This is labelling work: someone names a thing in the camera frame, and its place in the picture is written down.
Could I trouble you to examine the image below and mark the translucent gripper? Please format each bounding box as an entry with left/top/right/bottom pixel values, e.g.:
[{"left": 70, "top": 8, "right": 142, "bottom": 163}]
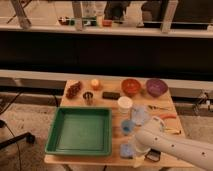
[{"left": 130, "top": 138, "right": 150, "bottom": 167}]

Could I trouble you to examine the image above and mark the blue sponge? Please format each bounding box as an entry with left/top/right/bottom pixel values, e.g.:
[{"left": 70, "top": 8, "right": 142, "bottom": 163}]
[{"left": 120, "top": 144, "right": 133, "bottom": 159}]

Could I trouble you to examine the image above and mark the purple bowl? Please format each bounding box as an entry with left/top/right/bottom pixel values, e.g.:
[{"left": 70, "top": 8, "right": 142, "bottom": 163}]
[{"left": 146, "top": 78, "right": 168, "bottom": 97}]

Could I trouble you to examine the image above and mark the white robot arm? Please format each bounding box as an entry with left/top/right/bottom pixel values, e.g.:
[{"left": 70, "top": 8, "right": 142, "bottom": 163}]
[{"left": 130, "top": 116, "right": 213, "bottom": 171}]

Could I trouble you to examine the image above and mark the orange bowl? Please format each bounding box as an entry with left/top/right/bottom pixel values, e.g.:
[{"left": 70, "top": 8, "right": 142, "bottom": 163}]
[{"left": 121, "top": 78, "right": 141, "bottom": 97}]

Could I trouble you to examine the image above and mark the black scrub brush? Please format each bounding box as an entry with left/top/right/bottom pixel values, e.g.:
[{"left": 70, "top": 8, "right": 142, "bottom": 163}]
[{"left": 146, "top": 150, "right": 161, "bottom": 162}]

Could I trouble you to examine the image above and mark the small blue cup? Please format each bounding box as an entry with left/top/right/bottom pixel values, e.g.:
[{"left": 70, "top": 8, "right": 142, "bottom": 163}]
[{"left": 121, "top": 120, "right": 134, "bottom": 135}]

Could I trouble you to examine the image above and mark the small metal fork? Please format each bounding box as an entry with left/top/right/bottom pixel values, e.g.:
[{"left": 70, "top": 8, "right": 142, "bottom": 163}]
[{"left": 148, "top": 105, "right": 170, "bottom": 111}]

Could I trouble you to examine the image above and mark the orange carrot toy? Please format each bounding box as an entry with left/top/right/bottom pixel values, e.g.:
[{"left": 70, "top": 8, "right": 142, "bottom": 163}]
[{"left": 159, "top": 114, "right": 176, "bottom": 120}]

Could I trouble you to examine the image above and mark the white plastic cup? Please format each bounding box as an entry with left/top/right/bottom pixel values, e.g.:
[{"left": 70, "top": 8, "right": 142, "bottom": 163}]
[{"left": 117, "top": 96, "right": 133, "bottom": 114}]

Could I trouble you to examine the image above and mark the wooden table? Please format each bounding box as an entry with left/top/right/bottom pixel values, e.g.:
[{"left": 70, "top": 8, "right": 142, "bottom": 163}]
[{"left": 44, "top": 80, "right": 189, "bottom": 168}]

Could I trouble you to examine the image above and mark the black rectangular block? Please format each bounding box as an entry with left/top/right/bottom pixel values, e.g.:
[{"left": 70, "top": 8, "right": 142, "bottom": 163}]
[{"left": 102, "top": 92, "right": 120, "bottom": 100}]

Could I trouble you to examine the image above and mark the green plastic tray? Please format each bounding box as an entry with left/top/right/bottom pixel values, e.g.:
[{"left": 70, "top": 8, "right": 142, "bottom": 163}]
[{"left": 45, "top": 107, "right": 112, "bottom": 156}]

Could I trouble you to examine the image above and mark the small metal cup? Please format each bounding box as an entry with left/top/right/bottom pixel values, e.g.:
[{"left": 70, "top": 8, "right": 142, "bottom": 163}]
[{"left": 83, "top": 92, "right": 93, "bottom": 105}]

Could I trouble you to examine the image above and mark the orange fruit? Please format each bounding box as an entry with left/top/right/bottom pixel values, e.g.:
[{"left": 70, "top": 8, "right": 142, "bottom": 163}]
[{"left": 91, "top": 79, "right": 101, "bottom": 90}]

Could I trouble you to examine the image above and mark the red grapes bunch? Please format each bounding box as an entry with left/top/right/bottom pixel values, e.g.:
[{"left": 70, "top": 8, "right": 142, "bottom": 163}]
[{"left": 66, "top": 81, "right": 82, "bottom": 99}]

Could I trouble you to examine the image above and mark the black chair base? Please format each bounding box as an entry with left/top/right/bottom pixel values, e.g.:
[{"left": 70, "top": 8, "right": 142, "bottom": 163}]
[{"left": 0, "top": 120, "right": 35, "bottom": 150}]

